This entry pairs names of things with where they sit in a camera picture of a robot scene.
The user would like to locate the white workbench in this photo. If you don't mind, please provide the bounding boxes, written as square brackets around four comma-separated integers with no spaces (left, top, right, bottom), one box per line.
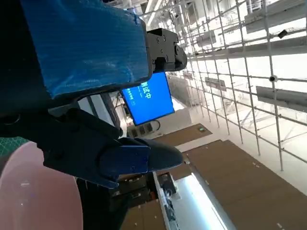
[153,171,237,230]

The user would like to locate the pink bowl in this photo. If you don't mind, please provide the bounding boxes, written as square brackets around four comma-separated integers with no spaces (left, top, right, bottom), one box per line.
[0,141,83,230]

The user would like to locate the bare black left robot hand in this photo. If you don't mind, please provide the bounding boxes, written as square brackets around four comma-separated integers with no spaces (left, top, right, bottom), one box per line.
[0,0,188,189]

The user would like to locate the blue monitor screen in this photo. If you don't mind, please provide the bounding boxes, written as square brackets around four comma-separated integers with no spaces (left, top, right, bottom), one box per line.
[120,71,176,127]

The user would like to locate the white power strip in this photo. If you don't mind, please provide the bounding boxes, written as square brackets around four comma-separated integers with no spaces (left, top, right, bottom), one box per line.
[126,120,161,138]

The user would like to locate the small grey rectangular panel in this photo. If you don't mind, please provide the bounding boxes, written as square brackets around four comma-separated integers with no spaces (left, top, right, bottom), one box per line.
[204,77,227,92]

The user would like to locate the green cutting mat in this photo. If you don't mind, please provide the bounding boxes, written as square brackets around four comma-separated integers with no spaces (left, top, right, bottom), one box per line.
[0,136,23,157]

